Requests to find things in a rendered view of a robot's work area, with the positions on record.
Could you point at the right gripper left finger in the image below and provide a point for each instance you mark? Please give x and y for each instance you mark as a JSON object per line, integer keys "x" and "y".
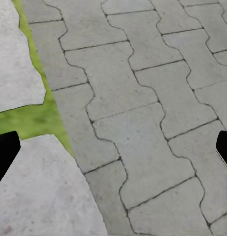
{"x": 9, "y": 148}

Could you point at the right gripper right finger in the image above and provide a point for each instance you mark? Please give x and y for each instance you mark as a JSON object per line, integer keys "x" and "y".
{"x": 221, "y": 144}

